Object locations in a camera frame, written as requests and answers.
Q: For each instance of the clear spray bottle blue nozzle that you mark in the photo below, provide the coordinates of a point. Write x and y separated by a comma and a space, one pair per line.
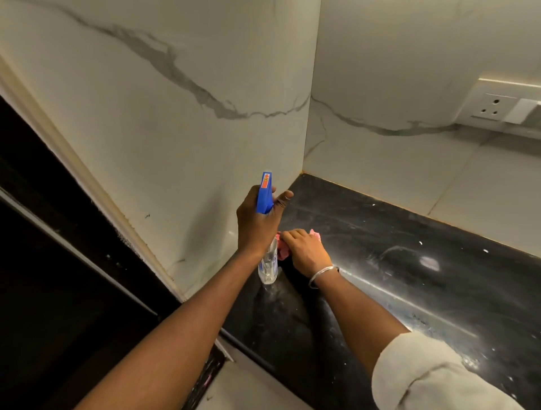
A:
265, 194

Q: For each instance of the pink checked cleaning cloth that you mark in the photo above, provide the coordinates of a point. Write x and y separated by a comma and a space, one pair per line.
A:
283, 249

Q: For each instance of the black door frame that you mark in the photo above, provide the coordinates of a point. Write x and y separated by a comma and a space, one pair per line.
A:
84, 236

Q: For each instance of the white shirt sleeve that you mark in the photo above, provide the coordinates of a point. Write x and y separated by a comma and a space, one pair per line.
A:
431, 376

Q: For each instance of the person's right hand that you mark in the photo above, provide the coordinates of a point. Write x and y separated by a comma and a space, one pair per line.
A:
304, 249

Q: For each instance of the silver bangle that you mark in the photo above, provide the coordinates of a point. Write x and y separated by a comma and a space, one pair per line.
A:
321, 272

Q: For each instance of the black refrigerator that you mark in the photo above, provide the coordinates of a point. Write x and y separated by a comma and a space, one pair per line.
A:
55, 317

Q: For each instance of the white switch panel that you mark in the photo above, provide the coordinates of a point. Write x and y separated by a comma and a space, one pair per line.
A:
503, 105

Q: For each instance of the person's left hand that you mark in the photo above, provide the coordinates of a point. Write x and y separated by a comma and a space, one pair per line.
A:
258, 228

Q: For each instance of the person's left forearm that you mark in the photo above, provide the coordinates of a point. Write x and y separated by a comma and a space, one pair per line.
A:
165, 342

